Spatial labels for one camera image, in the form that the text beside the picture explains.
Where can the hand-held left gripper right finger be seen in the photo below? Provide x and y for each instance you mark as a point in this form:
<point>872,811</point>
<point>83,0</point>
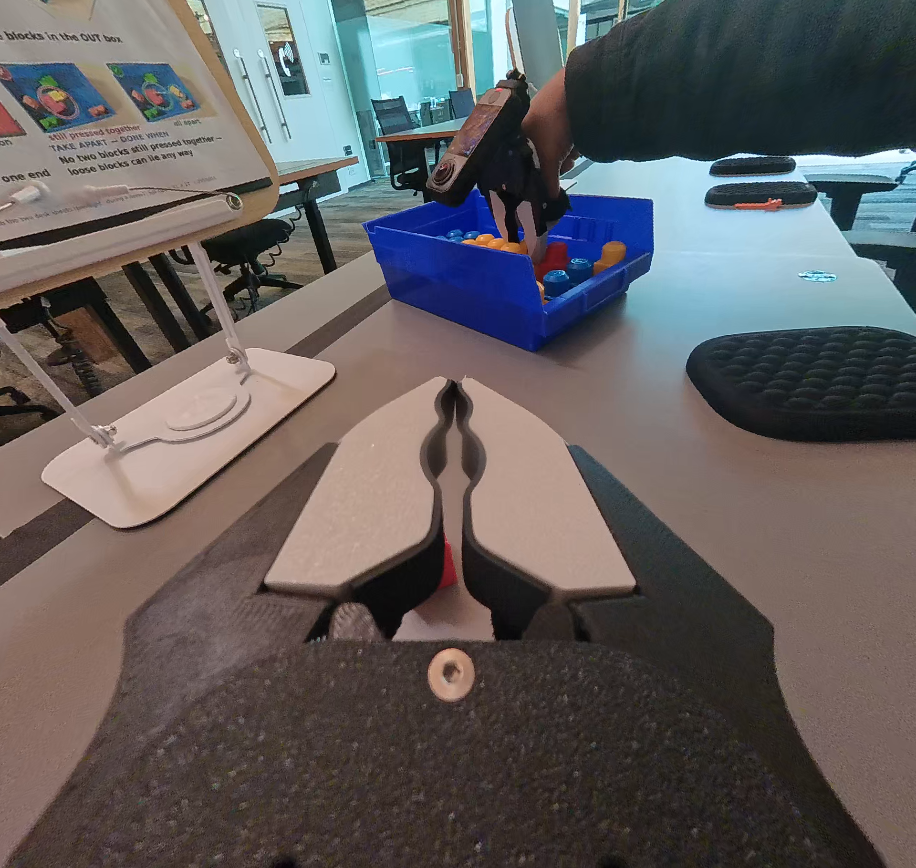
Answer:
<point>544,510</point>

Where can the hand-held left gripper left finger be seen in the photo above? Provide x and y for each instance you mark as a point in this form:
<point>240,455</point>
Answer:
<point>358,510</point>

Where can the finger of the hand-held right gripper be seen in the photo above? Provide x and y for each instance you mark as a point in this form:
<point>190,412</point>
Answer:
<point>535,235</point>
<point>506,220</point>

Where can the pile of colourful mega blocks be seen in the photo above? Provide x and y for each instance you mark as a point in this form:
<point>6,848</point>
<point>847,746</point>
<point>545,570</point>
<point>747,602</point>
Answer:
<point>558,278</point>

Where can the blue plastic bin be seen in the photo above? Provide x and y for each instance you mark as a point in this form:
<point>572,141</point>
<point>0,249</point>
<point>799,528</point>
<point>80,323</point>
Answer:
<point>458,288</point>

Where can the red one-stud mega block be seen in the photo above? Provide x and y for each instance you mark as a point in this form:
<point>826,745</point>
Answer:
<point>449,567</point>

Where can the person's right forearm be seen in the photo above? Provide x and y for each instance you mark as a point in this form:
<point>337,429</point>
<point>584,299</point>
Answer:
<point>715,74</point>

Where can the wood-edged office desk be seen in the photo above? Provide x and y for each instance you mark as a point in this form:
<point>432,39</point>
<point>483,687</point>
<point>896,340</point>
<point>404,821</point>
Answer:
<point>315,165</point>
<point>422,131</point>

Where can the small orange clip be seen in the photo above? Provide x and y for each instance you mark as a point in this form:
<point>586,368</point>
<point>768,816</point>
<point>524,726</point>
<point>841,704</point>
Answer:
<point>769,204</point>

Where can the round table grommet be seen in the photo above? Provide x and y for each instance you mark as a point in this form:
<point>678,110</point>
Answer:
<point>817,276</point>

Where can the large black textured mat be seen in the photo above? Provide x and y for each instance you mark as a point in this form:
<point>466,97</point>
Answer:
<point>808,381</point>

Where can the printed instruction sheet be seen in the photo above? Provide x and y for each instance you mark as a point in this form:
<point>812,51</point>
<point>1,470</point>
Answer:
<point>107,152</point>

